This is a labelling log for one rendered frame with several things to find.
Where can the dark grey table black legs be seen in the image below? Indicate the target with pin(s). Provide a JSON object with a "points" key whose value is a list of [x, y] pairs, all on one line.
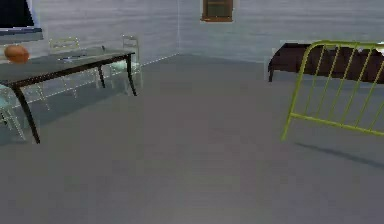
{"points": [[50, 66]]}

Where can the pale transparent chair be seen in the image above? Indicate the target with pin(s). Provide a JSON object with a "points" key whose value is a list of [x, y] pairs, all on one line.
{"points": [[131, 65], [65, 43], [8, 110]]}

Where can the dark flat electronic device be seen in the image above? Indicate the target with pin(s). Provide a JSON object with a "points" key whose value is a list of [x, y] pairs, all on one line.
{"points": [[70, 58]]}

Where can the brown framed wall picture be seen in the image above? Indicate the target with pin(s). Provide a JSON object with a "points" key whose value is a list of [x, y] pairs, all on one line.
{"points": [[217, 10]]}

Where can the orange ball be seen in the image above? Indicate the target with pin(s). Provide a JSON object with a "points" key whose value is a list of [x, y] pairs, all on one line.
{"points": [[16, 54]]}

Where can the dark window with pale sill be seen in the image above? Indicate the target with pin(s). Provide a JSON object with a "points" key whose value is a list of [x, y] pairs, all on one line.
{"points": [[15, 15]]}

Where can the yellow-green metal frame bed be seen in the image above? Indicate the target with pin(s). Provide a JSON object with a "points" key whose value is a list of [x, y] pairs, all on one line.
{"points": [[333, 66]]}

